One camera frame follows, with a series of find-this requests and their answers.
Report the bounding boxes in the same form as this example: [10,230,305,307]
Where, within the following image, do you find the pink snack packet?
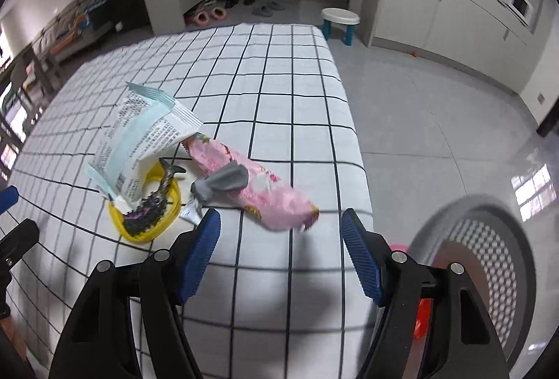
[183,133,320,231]

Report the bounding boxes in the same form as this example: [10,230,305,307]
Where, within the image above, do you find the white blue snack packet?
[85,82,204,205]

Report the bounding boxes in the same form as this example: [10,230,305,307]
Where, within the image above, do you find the grey cabinet counter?
[367,0,544,98]

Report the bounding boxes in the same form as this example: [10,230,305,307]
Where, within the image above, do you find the white checked cloth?
[0,23,376,379]

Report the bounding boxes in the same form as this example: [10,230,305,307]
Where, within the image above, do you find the red plastic bag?
[413,298,433,340]

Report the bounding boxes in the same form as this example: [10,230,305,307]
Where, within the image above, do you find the grey shark toy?
[191,163,249,201]

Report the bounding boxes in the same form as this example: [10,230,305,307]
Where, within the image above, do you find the grey sofa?
[32,0,114,60]

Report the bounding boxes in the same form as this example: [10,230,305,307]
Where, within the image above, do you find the white stool with teal legs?
[322,7,361,46]

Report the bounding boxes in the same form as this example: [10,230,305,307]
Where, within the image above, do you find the white microwave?
[510,0,534,23]

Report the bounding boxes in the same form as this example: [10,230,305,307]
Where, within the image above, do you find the silver foil wrapper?
[180,200,206,227]

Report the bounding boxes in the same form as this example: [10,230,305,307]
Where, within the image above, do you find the purple dinosaur toy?
[121,157,186,237]

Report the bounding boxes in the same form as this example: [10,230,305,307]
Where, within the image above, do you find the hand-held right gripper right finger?
[340,208,511,379]

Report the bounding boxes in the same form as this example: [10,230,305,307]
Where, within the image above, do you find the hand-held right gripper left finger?
[48,208,222,379]

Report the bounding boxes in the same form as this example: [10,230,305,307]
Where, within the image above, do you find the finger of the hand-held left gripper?
[0,219,40,275]
[0,185,20,214]

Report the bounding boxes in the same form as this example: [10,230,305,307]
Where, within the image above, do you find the grey perforated basket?
[408,194,542,364]

